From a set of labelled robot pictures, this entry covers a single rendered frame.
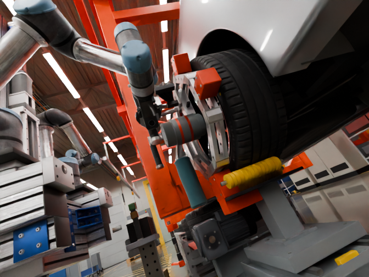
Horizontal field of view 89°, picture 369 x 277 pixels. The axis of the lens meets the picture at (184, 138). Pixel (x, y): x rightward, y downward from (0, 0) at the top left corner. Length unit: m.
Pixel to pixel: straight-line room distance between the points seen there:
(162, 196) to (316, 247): 0.85
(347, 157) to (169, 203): 4.91
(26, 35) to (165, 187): 1.01
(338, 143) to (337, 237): 4.96
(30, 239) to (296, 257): 0.79
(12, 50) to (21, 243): 0.60
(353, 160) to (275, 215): 4.91
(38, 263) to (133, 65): 0.68
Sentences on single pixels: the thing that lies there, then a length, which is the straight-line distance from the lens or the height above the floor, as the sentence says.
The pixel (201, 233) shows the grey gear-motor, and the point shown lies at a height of 0.36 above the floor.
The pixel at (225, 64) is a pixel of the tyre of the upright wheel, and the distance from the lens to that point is 0.84.
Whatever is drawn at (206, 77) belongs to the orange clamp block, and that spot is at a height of 0.85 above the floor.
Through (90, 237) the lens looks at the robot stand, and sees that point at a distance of 1.17.
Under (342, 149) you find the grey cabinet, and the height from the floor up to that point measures 0.60.
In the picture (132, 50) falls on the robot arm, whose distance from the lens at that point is 0.54.
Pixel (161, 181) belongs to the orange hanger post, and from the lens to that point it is 1.33.
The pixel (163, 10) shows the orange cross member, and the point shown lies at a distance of 2.65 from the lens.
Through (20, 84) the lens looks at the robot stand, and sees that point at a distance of 1.44.
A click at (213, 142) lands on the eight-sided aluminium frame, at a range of 0.76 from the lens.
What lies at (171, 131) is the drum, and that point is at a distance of 0.91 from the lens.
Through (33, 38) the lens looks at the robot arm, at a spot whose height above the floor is 1.16.
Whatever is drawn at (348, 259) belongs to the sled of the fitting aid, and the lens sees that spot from 0.80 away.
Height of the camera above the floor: 0.42
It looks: 23 degrees up
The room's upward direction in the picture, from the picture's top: 23 degrees counter-clockwise
